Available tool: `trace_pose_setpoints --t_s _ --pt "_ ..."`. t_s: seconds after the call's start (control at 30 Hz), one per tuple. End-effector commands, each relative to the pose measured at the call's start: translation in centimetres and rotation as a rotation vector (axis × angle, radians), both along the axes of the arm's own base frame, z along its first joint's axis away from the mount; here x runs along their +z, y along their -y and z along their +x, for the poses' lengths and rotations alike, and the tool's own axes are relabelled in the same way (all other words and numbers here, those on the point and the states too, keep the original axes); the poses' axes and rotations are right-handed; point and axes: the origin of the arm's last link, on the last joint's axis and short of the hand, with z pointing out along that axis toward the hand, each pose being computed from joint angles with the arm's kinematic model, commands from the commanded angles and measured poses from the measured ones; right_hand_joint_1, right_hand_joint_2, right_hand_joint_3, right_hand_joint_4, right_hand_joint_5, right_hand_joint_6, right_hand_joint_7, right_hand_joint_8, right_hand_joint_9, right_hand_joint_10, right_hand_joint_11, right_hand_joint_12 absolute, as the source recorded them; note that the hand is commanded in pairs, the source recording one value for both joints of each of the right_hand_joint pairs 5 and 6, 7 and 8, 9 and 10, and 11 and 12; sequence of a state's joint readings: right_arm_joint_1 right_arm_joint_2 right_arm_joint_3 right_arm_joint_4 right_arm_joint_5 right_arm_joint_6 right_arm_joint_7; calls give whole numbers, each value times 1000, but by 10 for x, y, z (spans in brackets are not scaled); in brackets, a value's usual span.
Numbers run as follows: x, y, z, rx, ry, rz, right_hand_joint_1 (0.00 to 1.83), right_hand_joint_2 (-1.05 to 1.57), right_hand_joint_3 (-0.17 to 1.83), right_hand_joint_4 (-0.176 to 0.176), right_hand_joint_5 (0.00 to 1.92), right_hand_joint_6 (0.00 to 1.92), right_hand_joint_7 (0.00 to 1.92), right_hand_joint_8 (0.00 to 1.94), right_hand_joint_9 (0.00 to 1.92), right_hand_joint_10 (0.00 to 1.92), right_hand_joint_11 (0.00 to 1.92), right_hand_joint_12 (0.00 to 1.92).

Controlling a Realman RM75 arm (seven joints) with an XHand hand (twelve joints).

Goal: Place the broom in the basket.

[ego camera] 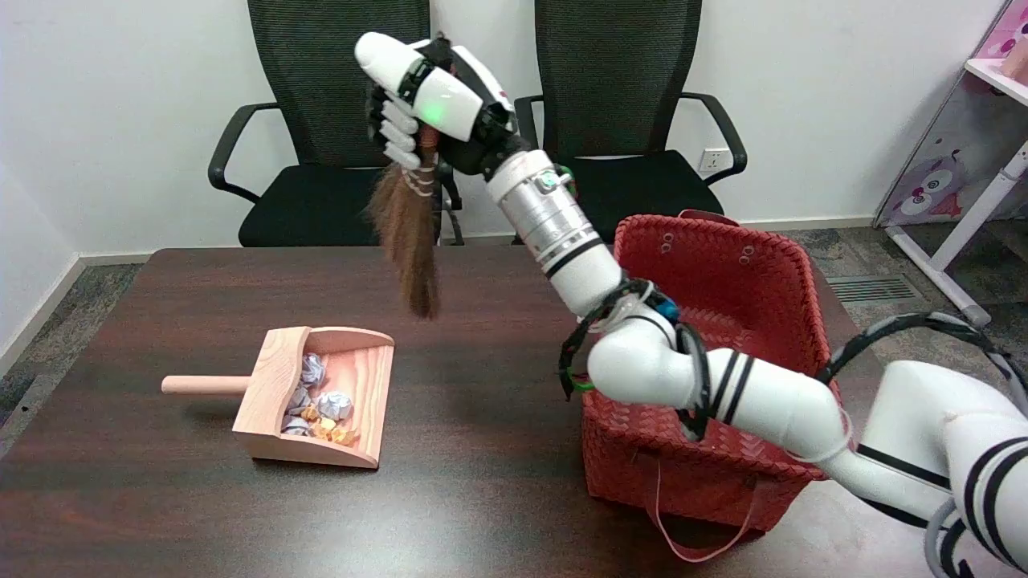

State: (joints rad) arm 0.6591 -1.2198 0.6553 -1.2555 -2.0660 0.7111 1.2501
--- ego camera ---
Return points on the black mesh office chair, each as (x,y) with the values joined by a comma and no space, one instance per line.
(618,64)
(337,80)

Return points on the white wall socket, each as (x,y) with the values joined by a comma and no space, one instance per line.
(713,160)

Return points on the pink cartoon shelf unit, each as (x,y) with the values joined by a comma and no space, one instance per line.
(932,160)

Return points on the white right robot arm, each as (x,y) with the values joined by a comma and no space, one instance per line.
(578,265)

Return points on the grey floor vent grille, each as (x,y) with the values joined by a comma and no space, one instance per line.
(867,288)

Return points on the orange crumpled paper ball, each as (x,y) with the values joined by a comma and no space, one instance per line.
(309,413)
(345,437)
(324,428)

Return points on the blue white crumpled paper ball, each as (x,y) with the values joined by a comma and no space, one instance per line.
(294,426)
(313,369)
(299,398)
(334,405)

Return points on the red woven basket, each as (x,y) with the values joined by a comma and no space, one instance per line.
(723,273)

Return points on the white desk leg frame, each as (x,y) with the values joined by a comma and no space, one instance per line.
(964,233)

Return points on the brown bristle hand broom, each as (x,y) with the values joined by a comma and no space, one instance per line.
(409,233)

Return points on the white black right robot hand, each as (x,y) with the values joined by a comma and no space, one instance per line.
(450,96)

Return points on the wooden dustpan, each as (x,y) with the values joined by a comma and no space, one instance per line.
(269,401)

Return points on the pink object on shelf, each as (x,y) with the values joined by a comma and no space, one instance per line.
(1017,58)

